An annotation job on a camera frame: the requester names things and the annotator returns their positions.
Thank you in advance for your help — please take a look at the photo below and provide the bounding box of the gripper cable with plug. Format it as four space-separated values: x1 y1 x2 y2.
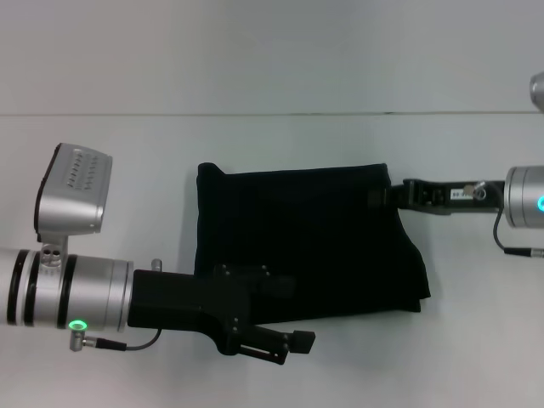
463 181 544 257
69 258 163 353

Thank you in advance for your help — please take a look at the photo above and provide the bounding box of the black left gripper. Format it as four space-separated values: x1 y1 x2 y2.
126 263 317 367

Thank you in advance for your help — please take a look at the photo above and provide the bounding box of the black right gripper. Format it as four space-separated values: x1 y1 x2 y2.
366 178 507 217

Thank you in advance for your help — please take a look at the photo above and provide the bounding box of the black shirt with FREE print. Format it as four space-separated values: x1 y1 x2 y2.
193 161 434 315

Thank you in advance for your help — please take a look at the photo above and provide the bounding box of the left gripper cable with plug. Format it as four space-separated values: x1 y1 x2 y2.
69 258 163 353

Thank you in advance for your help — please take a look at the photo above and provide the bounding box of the right gripper cable with plug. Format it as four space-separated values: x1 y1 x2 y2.
463 181 544 257

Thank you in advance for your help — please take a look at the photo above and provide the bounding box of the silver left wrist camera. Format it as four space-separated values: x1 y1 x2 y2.
33 143 114 257

